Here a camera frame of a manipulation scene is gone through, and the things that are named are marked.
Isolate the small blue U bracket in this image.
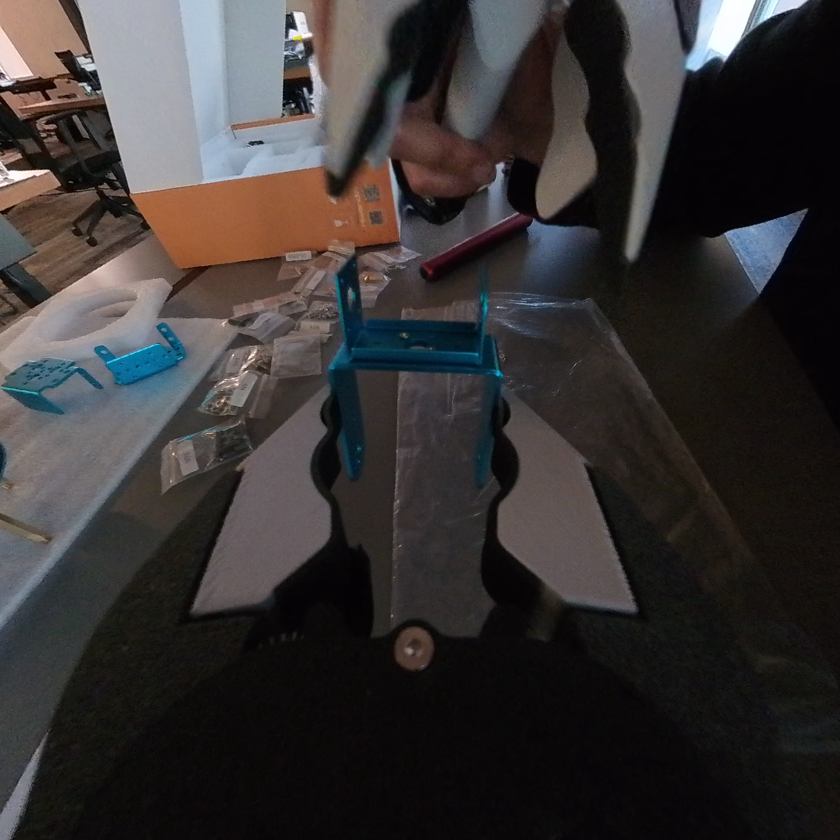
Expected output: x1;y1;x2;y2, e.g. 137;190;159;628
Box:
94;323;186;387

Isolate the white foam sheet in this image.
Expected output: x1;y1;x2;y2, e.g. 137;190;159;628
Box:
0;315;237;624

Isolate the dark red metal cylinder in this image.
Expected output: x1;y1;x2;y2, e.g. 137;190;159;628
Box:
420;211;534;283

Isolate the large clear plastic bag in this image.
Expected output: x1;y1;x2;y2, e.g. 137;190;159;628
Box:
390;290;716;634

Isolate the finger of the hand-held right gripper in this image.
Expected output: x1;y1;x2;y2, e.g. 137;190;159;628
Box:
564;0;686;263
320;0;421;198

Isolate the black office chair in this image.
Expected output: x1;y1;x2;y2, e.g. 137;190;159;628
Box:
54;49;101;93
41;108;153;247

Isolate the wide blue perforated bracket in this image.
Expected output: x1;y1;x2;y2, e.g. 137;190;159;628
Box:
0;357;105;416

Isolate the dark side table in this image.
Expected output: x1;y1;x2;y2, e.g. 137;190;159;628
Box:
0;211;39;309

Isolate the person's right hand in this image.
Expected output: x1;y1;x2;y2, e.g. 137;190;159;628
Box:
392;98;500;201

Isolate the white foam ring piece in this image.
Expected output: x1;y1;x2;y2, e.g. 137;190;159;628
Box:
0;276;172;371

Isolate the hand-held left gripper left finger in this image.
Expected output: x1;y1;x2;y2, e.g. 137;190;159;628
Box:
189;387;371;618

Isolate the blue metal bracket assembly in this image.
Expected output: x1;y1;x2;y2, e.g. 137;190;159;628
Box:
328;252;505;490

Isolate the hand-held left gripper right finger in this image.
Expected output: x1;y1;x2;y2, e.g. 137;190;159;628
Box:
482;390;641;614

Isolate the pile of small screw bags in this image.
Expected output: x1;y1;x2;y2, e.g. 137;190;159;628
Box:
161;239;424;496

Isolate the white foam insert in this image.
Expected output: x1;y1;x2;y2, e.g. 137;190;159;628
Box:
200;125;329;186

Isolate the person's right forearm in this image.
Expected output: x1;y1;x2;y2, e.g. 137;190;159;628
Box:
656;3;840;240

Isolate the orange cardboard box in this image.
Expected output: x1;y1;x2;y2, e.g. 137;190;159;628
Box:
77;0;403;270

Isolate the wooden office table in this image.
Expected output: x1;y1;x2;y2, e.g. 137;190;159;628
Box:
18;94;109;126

